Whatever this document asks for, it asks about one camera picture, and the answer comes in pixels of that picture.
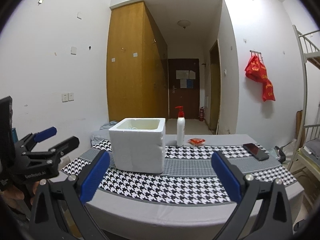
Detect wooden boards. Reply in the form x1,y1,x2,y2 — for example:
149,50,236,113
296,110,304,140

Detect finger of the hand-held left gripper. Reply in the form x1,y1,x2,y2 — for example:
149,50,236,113
14,127,57,153
22,136,80,167

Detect wooden side door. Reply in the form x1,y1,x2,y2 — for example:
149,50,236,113
209,39,222,132

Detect grey folded cloth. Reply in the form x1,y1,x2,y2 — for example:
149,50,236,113
304,139,320,159

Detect red plastic bag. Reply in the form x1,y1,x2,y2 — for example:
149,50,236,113
244,54,267,82
261,79,275,102

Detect light blue bedding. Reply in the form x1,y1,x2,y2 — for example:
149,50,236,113
90,121,120,145

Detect white pump bottle red top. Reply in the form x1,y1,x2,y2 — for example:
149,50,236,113
174,106,185,147

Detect white foam box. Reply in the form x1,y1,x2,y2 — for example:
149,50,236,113
108,117,166,174

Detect white metal bunk bed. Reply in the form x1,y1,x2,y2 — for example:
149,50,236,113
286,25,320,180

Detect small red packet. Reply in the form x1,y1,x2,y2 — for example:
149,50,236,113
187,137,206,146

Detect person's left hand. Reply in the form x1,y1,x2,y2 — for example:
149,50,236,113
4,181,40,205

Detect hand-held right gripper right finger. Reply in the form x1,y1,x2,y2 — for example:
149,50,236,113
211,151,293,240

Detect dark brown entrance door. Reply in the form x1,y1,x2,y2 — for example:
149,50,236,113
167,58,200,119

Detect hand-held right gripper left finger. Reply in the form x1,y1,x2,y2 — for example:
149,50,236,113
29,150,111,240

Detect houndstooth table mat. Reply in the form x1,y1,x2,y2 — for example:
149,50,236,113
61,139,298,204

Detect wooden wardrobe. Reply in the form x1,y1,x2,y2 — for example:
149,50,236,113
107,1,168,123

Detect black smartphone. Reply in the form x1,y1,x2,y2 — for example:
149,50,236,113
242,143,270,161

